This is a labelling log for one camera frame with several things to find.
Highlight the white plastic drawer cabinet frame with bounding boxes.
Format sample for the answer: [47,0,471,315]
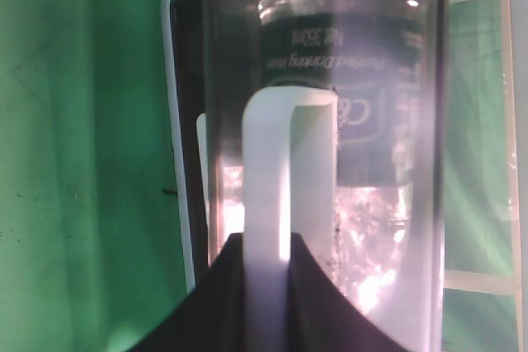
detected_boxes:
[158,0,528,352]

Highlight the clear plastic water bottle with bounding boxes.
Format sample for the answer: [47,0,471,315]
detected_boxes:
[216,0,431,313]

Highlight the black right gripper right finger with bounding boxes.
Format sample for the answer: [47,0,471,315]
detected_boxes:
[287,233,405,352]

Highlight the dark translucent drawer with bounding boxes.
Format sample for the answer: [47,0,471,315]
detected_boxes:
[204,0,446,351]

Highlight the green cloth backdrop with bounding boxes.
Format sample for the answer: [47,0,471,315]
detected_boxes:
[1,0,527,351]

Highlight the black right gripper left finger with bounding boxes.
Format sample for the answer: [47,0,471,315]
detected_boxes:
[134,233,249,352]

